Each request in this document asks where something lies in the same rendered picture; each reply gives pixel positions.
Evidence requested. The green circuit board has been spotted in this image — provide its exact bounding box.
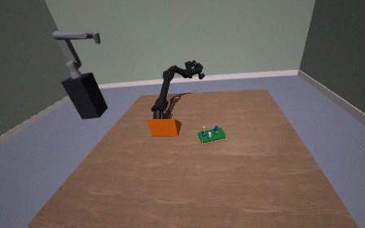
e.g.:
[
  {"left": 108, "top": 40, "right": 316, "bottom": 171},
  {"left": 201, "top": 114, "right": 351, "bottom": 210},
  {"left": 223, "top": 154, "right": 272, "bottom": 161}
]
[{"left": 197, "top": 125, "right": 227, "bottom": 144}]

